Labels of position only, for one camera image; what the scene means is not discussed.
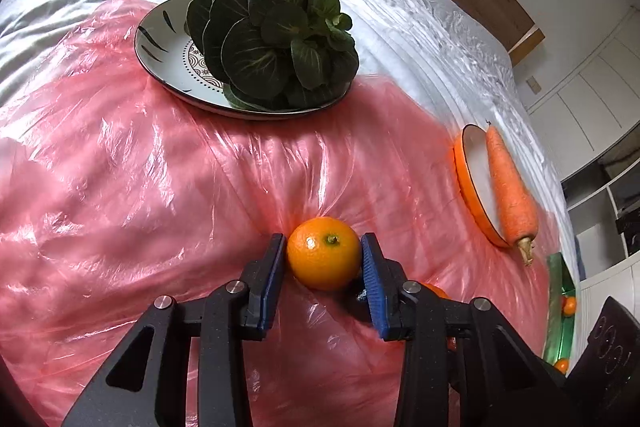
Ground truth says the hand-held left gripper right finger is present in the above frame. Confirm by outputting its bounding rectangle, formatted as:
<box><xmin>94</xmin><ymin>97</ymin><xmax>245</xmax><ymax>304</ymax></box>
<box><xmin>360</xmin><ymin>233</ymin><xmax>583</xmax><ymax>427</ymax></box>

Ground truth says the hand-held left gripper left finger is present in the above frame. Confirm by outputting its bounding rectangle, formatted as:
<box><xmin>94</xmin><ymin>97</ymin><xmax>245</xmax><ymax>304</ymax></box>
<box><xmin>61</xmin><ymin>233</ymin><xmax>287</xmax><ymax>427</ymax></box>

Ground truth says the green metal tray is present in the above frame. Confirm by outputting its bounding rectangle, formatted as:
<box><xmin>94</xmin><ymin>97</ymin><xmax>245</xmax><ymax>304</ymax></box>
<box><xmin>542</xmin><ymin>252</ymin><xmax>581</xmax><ymax>365</ymax></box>

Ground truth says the orange-rimmed white dish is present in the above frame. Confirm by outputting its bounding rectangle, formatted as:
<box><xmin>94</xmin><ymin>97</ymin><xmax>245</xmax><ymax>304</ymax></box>
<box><xmin>453</xmin><ymin>123</ymin><xmax>516</xmax><ymax>249</ymax></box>

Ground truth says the carrot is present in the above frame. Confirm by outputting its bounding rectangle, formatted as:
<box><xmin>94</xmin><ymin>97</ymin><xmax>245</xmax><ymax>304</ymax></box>
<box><xmin>486</xmin><ymin>123</ymin><xmax>540</xmax><ymax>267</ymax></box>

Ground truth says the pink plastic sheet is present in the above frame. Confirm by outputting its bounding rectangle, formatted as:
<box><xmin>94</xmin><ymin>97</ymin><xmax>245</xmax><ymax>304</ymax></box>
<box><xmin>0</xmin><ymin>0</ymin><xmax>566</xmax><ymax>427</ymax></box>

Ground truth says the dark green leafy vegetable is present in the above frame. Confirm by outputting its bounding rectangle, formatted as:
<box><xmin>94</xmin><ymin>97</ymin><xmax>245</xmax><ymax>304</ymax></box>
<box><xmin>185</xmin><ymin>0</ymin><xmax>361</xmax><ymax>112</ymax></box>

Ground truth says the patterned round plate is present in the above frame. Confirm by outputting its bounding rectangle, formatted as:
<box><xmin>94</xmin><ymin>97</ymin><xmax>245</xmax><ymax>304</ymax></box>
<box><xmin>135</xmin><ymin>0</ymin><xmax>351</xmax><ymax>120</ymax></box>

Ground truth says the white wardrobe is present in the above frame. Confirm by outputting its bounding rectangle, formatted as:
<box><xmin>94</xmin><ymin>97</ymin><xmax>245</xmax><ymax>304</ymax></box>
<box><xmin>525</xmin><ymin>7</ymin><xmax>640</xmax><ymax>298</ymax></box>

